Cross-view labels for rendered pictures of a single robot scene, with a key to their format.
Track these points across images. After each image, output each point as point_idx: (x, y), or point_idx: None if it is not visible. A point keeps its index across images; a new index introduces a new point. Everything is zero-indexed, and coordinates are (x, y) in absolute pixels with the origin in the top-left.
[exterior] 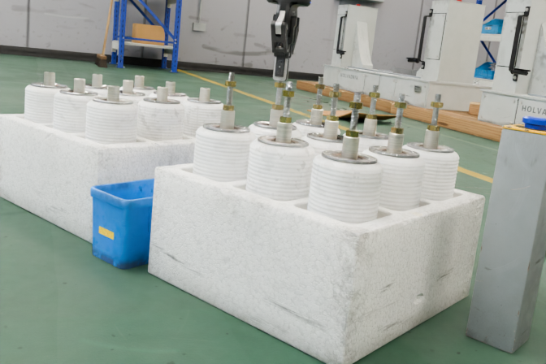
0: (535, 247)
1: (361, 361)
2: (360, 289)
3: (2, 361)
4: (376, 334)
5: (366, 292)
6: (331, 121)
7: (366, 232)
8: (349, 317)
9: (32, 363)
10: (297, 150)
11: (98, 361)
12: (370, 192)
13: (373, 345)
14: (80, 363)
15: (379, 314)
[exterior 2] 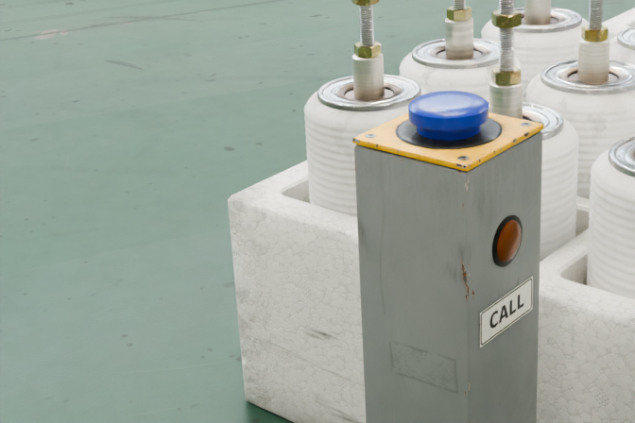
0: (382, 413)
1: (281, 421)
2: (251, 293)
3: (218, 207)
4: (316, 406)
5: (268, 309)
6: (579, 39)
7: (242, 202)
8: (239, 324)
9: (217, 219)
10: (412, 69)
11: (231, 246)
12: (321, 157)
13: (312, 421)
14: (223, 239)
15: (314, 374)
